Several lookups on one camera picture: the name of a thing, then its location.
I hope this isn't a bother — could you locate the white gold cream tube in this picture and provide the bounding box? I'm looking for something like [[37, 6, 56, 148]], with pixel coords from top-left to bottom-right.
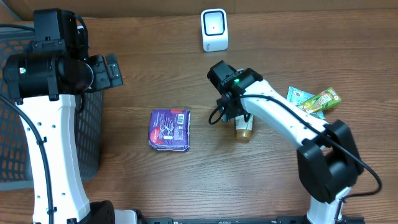
[[234, 114, 253, 141]]

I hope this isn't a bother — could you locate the teal wet wipes pack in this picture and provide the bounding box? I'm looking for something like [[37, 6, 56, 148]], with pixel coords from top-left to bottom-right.
[[286, 86, 325, 119]]

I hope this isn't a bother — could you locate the purple red liners pack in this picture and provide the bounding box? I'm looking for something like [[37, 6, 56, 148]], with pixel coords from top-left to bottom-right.
[[148, 109, 191, 152]]

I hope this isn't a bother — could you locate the green yellow snack packet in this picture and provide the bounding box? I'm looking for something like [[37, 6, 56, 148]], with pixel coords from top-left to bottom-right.
[[298, 87, 342, 114]]

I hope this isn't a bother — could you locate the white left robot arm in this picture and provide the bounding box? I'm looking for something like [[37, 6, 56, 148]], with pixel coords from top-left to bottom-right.
[[2, 9, 138, 224]]

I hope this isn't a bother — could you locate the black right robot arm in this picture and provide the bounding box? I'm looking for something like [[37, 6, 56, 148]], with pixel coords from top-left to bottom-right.
[[207, 61, 364, 223]]

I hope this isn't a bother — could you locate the white barcode scanner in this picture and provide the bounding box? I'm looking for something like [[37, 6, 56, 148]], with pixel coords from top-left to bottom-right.
[[200, 8, 229, 52]]

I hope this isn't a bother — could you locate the grey plastic mesh basket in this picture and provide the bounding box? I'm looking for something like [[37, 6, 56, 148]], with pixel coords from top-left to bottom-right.
[[1, 28, 103, 191]]

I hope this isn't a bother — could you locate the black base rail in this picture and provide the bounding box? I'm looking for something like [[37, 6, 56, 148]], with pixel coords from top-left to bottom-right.
[[133, 214, 366, 224]]

